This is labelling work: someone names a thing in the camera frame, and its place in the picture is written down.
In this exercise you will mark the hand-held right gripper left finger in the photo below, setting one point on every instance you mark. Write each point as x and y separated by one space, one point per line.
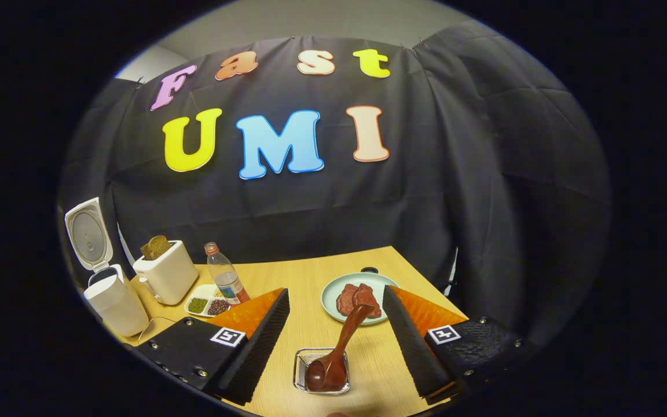
261 341

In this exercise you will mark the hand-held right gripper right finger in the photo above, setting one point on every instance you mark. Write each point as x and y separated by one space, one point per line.
409 347

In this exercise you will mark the brown wooden spoon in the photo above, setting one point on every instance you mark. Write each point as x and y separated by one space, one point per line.
327 370

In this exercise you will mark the white rice cooker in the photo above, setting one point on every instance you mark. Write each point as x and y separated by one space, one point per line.
116 307

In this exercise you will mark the white divided dish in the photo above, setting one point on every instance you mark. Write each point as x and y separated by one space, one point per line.
206 304

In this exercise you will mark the clear plastic bottle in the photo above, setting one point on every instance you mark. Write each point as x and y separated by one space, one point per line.
226 278

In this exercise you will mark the pale green plate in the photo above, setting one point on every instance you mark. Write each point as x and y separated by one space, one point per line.
330 298

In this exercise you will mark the white toaster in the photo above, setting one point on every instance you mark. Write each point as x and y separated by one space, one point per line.
168 278

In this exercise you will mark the brown bread slice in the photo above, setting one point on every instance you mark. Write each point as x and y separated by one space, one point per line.
155 248

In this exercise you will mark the black backdrop cloth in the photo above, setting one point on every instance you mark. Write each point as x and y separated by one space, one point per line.
426 185

